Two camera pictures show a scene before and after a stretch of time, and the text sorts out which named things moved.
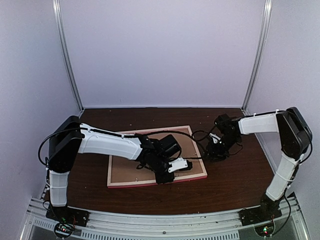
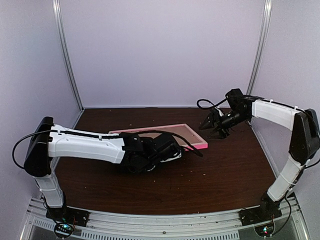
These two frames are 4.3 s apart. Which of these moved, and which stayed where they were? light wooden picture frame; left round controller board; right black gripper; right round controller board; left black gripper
Moved: light wooden picture frame; right black gripper; left black gripper
Stayed: right round controller board; left round controller board
